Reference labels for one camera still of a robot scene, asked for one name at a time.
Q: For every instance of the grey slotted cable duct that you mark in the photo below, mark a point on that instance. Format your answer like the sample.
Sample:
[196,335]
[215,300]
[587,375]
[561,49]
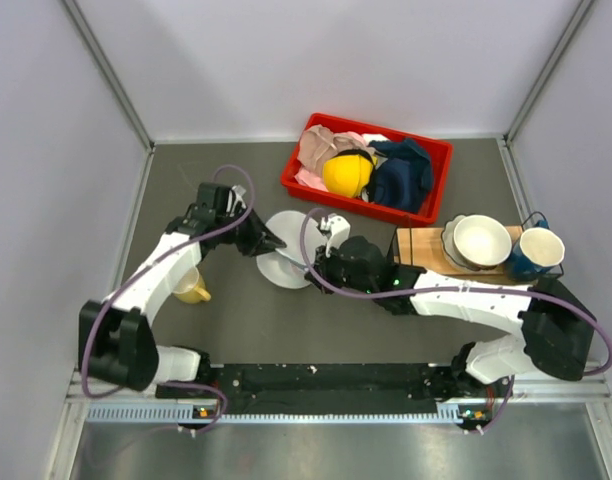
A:
[192,414]

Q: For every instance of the blue cup cream inside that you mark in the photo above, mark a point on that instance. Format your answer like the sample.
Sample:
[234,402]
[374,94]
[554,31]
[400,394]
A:
[536,252]

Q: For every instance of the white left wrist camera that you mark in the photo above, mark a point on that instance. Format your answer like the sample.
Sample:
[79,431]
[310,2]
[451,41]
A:
[236,203]

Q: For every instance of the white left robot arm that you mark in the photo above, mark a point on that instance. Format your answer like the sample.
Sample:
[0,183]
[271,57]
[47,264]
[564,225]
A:
[116,342]

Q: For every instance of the white mesh laundry bag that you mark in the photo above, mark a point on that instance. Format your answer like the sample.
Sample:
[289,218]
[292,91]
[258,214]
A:
[285,267]

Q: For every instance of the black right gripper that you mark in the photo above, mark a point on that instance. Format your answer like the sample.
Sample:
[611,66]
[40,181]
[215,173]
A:
[323,264]

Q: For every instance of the yellow mug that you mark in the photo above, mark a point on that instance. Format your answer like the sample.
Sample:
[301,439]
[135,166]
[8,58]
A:
[191,288]

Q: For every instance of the navy blue garment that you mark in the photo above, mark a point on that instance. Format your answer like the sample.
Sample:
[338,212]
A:
[404,179]

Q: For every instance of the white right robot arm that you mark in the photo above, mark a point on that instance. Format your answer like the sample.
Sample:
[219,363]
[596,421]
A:
[545,326]

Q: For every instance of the beige garment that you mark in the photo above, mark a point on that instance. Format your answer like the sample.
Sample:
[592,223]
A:
[316,147]

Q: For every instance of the cream bowl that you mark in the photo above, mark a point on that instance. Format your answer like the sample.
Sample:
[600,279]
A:
[475,242]

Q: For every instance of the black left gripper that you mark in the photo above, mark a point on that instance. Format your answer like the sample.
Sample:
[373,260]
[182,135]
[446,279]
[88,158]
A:
[258,231]

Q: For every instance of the black wire wooden shelf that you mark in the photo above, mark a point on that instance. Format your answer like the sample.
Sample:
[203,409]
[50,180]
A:
[422,247]

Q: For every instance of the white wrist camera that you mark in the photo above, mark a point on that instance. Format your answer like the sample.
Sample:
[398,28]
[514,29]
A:
[236,203]
[336,229]

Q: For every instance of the white garment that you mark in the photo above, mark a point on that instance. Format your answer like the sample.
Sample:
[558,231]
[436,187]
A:
[370,138]

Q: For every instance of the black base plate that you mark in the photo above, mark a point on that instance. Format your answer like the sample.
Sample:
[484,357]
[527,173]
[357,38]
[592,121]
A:
[321,389]

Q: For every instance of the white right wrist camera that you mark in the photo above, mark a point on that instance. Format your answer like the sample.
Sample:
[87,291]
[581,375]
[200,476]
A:
[336,229]

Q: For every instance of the pink garment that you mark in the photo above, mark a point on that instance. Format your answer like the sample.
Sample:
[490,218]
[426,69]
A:
[343,141]

